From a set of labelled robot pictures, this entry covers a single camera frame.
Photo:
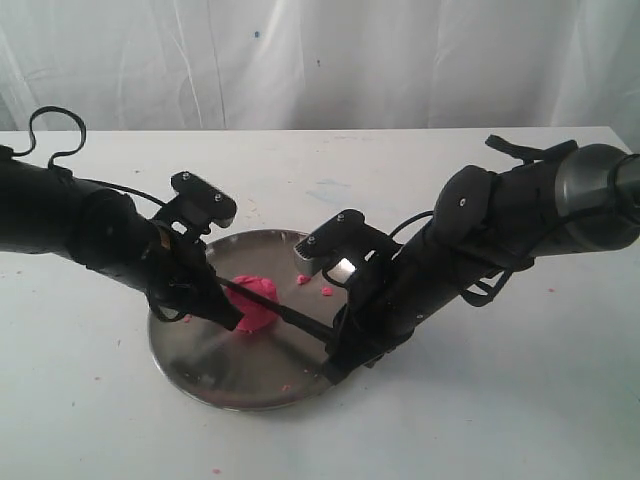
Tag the pink dough lump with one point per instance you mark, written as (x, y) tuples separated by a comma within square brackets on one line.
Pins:
[(255, 316)]

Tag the round steel plate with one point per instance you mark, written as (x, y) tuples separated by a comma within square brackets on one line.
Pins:
[(277, 366)]

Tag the white backdrop curtain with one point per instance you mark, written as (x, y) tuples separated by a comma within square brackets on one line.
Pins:
[(125, 65)]

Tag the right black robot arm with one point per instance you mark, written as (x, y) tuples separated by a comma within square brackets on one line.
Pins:
[(485, 227)]

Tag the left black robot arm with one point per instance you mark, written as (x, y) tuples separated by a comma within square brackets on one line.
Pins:
[(49, 211)]

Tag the black knife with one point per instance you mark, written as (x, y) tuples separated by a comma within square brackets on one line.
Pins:
[(309, 325)]

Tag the pink dough crumb large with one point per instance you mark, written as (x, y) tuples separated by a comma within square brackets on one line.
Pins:
[(302, 279)]

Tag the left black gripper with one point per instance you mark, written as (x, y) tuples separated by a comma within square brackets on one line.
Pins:
[(181, 282)]

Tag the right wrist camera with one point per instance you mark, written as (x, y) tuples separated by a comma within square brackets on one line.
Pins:
[(341, 246)]

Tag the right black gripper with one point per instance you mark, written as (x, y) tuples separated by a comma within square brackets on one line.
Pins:
[(377, 318)]

